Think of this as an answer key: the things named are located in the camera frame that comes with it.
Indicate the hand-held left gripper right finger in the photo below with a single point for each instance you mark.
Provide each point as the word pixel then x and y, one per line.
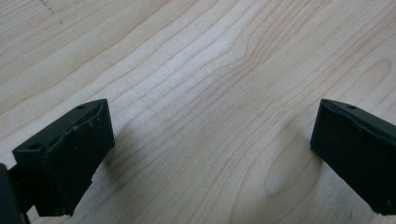
pixel 355 149

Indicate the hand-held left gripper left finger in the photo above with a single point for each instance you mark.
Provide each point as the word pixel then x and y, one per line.
pixel 67 155

